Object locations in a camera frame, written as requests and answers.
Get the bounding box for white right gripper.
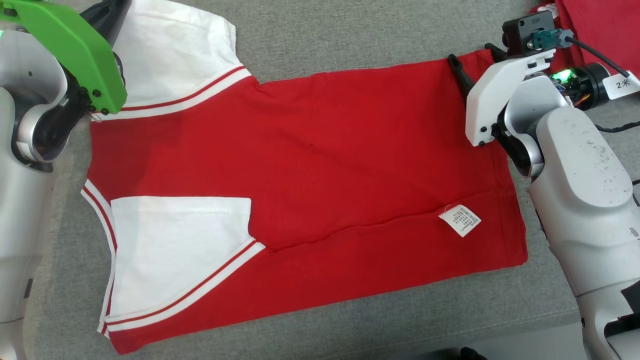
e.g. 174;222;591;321
447;43;557;147

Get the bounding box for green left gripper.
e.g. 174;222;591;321
0;0;132;115

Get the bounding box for red shorts with white band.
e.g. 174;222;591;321
530;0;640;77

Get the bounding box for red t-shirt with white sleeves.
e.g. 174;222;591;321
80;0;529;356

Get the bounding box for teal right camera connector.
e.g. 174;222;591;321
530;29;576;51

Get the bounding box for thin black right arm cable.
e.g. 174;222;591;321
565;36;632;79

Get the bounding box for white cable label tag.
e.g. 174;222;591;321
602;71;640;100

